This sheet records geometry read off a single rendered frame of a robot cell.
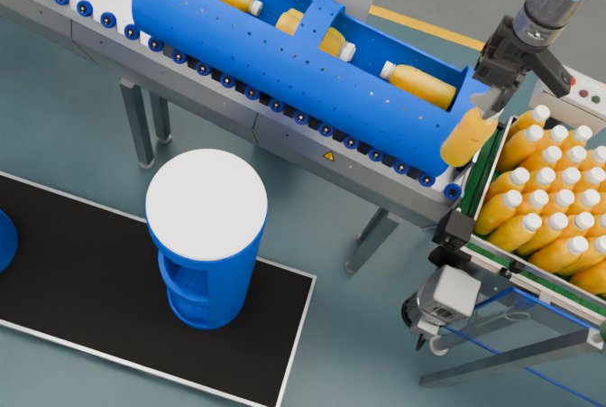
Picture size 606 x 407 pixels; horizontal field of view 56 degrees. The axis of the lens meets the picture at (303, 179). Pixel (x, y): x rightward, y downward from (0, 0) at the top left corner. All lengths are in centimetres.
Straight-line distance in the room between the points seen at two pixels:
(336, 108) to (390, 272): 122
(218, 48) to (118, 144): 124
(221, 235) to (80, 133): 144
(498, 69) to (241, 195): 64
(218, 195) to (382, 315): 125
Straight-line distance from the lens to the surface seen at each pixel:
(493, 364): 183
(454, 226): 148
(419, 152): 139
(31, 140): 268
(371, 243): 207
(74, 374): 234
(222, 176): 136
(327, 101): 138
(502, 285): 167
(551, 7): 97
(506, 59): 107
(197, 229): 131
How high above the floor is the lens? 228
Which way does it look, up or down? 64 degrees down
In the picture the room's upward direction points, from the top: 20 degrees clockwise
